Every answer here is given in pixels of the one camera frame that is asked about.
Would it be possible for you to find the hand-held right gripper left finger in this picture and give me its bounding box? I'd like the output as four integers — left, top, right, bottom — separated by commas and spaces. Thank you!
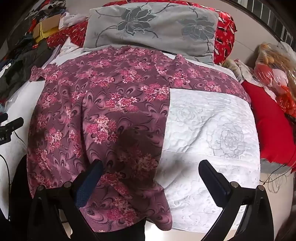
28, 159, 104, 241

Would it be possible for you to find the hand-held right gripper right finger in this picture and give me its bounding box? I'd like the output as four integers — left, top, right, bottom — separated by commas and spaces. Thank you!
198, 159, 275, 241

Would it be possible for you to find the purple floral garment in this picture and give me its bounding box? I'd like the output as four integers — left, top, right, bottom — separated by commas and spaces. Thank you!
26, 45, 251, 231

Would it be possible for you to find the pile of dark clothes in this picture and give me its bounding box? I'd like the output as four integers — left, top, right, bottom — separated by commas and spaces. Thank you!
0, 0, 70, 105

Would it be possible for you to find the white quilted bed cover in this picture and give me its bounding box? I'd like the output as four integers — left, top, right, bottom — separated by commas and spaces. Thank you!
0, 44, 262, 234

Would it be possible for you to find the red cushion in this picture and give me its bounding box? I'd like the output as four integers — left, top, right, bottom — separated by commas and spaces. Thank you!
240, 80, 296, 167

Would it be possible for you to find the yellow cardboard box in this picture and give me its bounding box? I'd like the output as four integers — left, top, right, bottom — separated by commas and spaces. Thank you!
32, 13, 67, 43

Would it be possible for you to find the patterned beige cloth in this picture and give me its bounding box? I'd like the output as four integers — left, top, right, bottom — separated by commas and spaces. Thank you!
223, 58, 249, 81

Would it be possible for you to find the white cloth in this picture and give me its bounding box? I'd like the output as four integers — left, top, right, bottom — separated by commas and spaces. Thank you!
61, 13, 88, 29

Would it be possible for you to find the plastic bag of plush toys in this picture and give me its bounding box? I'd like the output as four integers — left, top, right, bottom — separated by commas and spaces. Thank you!
254, 42, 296, 114

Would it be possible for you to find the red floral blanket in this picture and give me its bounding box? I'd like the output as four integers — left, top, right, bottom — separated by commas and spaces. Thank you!
47, 0, 237, 66

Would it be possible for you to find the grey floral pillow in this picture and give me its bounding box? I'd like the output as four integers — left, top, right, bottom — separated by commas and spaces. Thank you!
83, 1, 220, 66

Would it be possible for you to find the black cable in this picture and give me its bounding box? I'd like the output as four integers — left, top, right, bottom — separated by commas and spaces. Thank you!
0, 130, 26, 188

